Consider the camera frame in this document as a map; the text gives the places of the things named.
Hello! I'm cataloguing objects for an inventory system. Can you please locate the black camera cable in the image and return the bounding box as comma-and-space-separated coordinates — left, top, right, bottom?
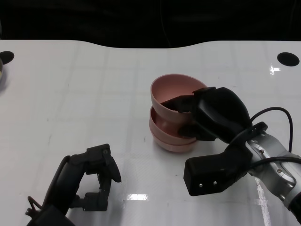
229, 107, 294, 152
249, 156, 301, 169

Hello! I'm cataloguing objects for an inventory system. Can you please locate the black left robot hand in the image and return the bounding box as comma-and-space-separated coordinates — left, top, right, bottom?
44, 143, 122, 214

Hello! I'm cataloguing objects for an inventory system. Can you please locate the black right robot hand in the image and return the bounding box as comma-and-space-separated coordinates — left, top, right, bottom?
161, 86, 252, 143

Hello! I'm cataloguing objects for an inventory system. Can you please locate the pink ribbed plastic bowl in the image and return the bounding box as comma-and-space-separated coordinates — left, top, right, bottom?
150, 131, 197, 154
150, 73, 209, 129
149, 105, 198, 145

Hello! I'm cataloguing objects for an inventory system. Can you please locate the thin black wire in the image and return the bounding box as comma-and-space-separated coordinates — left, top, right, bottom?
25, 196, 44, 215

